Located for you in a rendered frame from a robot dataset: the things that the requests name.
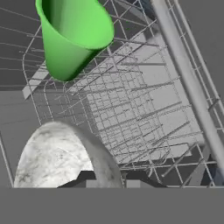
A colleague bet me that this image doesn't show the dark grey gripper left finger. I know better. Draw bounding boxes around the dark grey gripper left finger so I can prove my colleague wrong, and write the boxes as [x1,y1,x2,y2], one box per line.
[57,170,97,188]

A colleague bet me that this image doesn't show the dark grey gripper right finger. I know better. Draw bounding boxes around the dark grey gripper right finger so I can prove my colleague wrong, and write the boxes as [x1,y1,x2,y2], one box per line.
[125,170,168,188]

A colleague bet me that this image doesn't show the white marble bowl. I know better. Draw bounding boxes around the white marble bowl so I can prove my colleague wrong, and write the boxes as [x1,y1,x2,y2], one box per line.
[13,121,125,188]

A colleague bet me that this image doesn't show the grey dishwasher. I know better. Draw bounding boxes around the grey dishwasher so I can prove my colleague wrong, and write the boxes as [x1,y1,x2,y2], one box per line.
[0,0,224,188]

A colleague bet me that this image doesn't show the green plastic cup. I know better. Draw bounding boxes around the green plastic cup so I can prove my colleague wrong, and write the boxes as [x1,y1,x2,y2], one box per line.
[35,0,116,82]

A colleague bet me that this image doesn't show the grey wire dishwasher rack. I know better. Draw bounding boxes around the grey wire dishwasher rack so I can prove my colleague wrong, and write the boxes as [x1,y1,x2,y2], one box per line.
[0,0,224,188]

